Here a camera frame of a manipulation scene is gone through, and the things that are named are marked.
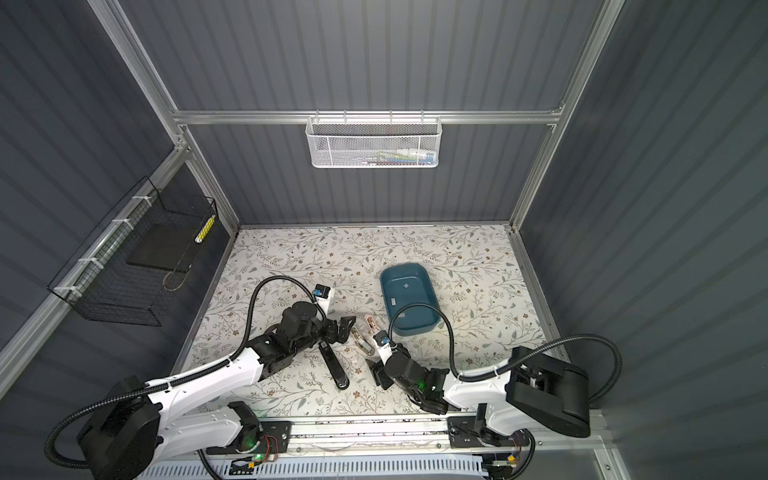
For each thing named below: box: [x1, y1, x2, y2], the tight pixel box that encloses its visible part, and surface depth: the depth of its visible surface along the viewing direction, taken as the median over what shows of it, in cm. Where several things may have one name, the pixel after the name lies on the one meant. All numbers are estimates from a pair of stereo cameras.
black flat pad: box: [126, 224, 202, 273], surface depth 76 cm
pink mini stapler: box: [366, 315, 381, 332], surface depth 91 cm
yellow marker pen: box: [194, 214, 216, 244], surface depth 83 cm
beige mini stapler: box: [351, 326, 376, 357], surface depth 90 cm
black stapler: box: [318, 341, 350, 390], surface depth 83 cm
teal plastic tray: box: [380, 263, 440, 336], surface depth 102 cm
